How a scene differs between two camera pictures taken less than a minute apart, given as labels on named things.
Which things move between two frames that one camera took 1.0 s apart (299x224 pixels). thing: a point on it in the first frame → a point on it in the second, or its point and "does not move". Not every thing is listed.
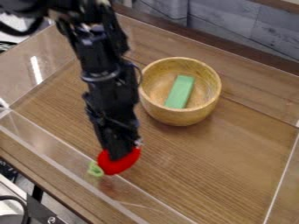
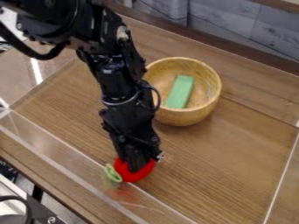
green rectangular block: (181, 91) does not move
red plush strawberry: (107, 166) → (121, 172)
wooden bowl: (179, 89) does not move
